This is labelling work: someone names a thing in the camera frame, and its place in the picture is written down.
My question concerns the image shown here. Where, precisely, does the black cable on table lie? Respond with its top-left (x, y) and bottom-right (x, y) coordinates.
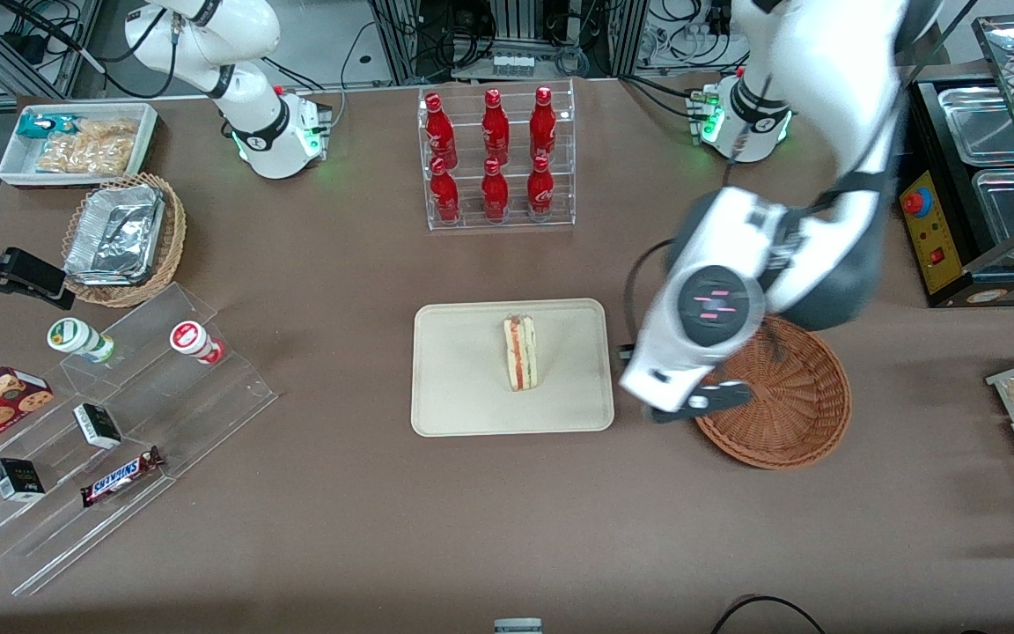
top-left (709, 596), bottom-right (829, 634)

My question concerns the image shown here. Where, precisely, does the small black carton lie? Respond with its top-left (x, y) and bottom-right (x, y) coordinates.
top-left (73, 403), bottom-right (122, 450)
top-left (0, 458), bottom-right (46, 503)

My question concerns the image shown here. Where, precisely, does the cream plastic serving tray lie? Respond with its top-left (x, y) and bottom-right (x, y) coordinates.
top-left (410, 299), bottom-right (615, 438)

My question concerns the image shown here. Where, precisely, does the white power strip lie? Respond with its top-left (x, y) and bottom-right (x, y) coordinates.
top-left (643, 22), bottom-right (737, 67)

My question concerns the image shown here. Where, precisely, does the aluminium foil container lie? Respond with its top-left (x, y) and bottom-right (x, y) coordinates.
top-left (64, 183), bottom-right (166, 285)

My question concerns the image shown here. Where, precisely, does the clear bag of chips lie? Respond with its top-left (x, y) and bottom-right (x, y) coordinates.
top-left (36, 119), bottom-right (140, 174)

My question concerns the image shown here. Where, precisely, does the red lid yogurt cup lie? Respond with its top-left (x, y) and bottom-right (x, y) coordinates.
top-left (169, 321), bottom-right (226, 365)

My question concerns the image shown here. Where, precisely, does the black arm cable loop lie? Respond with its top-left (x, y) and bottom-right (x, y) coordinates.
top-left (621, 240), bottom-right (677, 353)

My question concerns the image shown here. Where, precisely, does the large brown wicker basket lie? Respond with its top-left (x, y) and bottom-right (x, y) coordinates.
top-left (692, 315), bottom-right (852, 470)

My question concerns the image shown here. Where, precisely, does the red cola bottle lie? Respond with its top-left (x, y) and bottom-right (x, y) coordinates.
top-left (481, 158), bottom-right (509, 221)
top-left (482, 89), bottom-right (511, 164)
top-left (527, 156), bottom-right (555, 217)
top-left (425, 93), bottom-right (458, 168)
top-left (430, 158), bottom-right (461, 223)
top-left (531, 86), bottom-right (556, 159)

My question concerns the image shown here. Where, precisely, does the small brown wicker basket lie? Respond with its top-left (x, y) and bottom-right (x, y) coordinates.
top-left (61, 173), bottom-right (187, 307)

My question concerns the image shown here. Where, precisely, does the clear acrylic bottle rack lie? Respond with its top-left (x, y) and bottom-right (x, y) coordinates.
top-left (417, 79), bottom-right (577, 232)

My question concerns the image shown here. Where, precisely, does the aluminium frame structure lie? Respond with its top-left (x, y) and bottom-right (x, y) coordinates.
top-left (371, 0), bottom-right (649, 85)

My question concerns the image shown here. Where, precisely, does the green lid yogurt cup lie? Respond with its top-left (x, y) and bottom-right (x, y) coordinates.
top-left (47, 318), bottom-right (116, 364)

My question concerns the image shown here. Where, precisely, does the clear acrylic stepped stand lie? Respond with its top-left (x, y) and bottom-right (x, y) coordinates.
top-left (0, 282), bottom-right (279, 597)

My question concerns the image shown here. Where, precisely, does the Snickers chocolate bar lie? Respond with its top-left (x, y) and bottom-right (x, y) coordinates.
top-left (80, 446), bottom-right (165, 508)

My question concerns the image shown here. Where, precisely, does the white rectangular snack bin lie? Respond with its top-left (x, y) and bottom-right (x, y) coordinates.
top-left (0, 103), bottom-right (158, 188)

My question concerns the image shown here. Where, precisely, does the black food warmer yellow panel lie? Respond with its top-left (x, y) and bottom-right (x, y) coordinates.
top-left (899, 13), bottom-right (1014, 309)

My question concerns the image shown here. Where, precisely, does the triangle sandwich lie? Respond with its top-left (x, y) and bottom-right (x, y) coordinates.
top-left (503, 314), bottom-right (539, 392)

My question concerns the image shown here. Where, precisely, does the teal snack packet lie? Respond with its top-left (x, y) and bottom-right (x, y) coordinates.
top-left (17, 114), bottom-right (81, 140)

